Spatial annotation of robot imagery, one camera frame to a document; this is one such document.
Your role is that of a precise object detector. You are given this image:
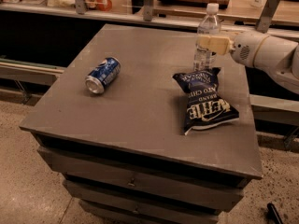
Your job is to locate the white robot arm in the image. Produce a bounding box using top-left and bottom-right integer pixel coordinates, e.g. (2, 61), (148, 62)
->
(196, 31), (299, 94)

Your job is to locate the dark blue chip bag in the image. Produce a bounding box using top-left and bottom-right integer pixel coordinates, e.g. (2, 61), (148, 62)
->
(173, 67), (239, 135)

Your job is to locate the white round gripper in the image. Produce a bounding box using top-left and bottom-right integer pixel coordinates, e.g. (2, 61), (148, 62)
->
(196, 31), (268, 68)

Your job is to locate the blue soda can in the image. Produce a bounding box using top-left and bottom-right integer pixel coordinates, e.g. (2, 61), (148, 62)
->
(85, 57), (121, 94)

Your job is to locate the long background shelf bench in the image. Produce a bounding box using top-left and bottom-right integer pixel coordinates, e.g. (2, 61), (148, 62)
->
(0, 3), (299, 40)

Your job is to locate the black object on floor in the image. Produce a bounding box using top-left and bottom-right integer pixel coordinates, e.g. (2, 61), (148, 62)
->
(266, 203), (283, 224)

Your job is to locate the clear plastic water bottle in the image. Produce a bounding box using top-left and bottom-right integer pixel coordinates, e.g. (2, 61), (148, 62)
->
(193, 3), (221, 71)

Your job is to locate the grey drawer cabinet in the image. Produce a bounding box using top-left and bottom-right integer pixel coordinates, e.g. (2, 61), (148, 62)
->
(21, 24), (263, 224)

